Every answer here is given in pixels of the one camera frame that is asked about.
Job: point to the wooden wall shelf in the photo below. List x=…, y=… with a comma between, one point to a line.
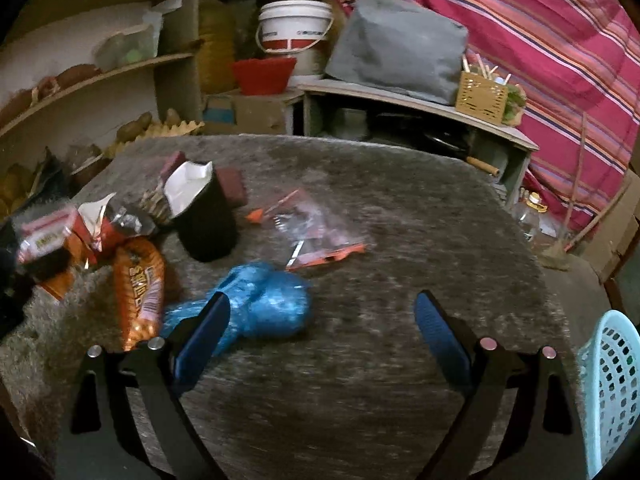
x=75, y=80

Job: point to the cardboard egg tray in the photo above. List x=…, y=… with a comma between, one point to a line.
x=160, y=131

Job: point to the orange snack packet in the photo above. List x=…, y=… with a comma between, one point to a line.
x=140, y=290

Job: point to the grey fabric cover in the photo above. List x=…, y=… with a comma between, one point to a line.
x=395, y=45

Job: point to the yellow oil jug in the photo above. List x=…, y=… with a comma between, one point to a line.
x=216, y=45

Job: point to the red foil snack wrapper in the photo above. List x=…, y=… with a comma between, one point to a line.
x=102, y=230

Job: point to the red white snack packet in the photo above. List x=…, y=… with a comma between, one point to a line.
x=45, y=235

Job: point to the stack of cardboard boxes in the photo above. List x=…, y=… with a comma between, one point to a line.
x=617, y=230

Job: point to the red plastic basin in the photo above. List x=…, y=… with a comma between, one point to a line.
x=263, y=76

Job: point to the straw broom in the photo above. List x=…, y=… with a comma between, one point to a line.
x=575, y=200

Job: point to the black ribbed paper cup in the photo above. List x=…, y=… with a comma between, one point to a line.
x=207, y=220

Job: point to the pink striped cloth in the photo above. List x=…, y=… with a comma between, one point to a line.
x=540, y=35

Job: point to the grey wooden bench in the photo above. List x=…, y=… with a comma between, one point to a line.
x=400, y=110

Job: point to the wooden utensil holder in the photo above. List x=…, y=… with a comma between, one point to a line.
x=481, y=97

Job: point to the clear plastic bag orange strip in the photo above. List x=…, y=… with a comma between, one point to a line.
x=315, y=225

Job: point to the white plastic bucket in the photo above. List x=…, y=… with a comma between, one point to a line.
x=295, y=25

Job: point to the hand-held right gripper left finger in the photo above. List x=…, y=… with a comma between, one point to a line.
x=206, y=329

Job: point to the brown cardboard box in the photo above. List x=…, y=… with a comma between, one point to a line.
x=255, y=112

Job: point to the clear bag with vegetables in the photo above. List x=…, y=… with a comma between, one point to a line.
x=127, y=42

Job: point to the blue plastic bag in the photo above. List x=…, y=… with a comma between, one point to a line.
x=270, y=297

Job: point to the light blue plastic basket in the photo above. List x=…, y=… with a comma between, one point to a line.
x=612, y=390

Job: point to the clear bottle yellow label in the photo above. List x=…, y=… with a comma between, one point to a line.
x=532, y=217

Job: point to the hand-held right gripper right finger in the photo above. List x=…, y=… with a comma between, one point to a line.
x=440, y=336

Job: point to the maroon sponge block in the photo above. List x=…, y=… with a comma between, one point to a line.
x=234, y=186
x=172, y=167

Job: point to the green leafy vegetables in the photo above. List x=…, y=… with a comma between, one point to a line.
x=515, y=105

